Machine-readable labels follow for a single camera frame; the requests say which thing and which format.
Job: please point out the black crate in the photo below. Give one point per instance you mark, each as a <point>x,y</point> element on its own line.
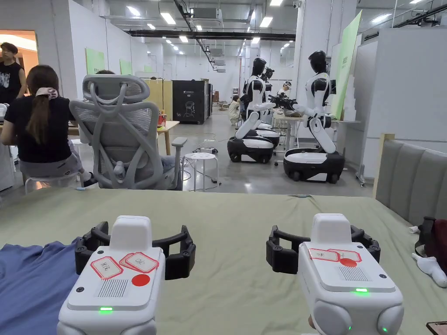
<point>188,101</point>

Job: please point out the light wooden cabinet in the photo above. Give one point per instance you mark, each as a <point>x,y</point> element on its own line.
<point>153,94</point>

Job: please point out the bed with pale green sheet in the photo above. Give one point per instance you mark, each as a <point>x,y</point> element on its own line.
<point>227,226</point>

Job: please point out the dark red bag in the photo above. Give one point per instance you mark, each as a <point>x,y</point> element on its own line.
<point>436,244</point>

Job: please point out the pale green board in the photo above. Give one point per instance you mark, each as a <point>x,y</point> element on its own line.
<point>347,66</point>

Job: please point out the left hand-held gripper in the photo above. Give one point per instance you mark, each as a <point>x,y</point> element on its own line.
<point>115,296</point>

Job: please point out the white sock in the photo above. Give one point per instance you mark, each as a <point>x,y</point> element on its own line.
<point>433,270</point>

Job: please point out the white and black humanoid robot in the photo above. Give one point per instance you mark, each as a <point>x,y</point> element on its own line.
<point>253,122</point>
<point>316,104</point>

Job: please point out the person's right hand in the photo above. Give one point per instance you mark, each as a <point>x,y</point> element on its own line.
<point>310,321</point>

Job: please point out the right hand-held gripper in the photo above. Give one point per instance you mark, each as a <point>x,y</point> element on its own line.
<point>349,289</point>

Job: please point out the grey padded headboard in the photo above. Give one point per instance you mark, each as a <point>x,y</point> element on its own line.
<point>412,174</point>

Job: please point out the black phone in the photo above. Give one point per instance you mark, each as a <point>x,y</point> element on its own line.
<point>438,328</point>

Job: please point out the small white crumpled paper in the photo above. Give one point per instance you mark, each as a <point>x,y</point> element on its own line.
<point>414,230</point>

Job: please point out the blue garment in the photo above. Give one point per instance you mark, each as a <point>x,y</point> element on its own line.
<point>31,286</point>

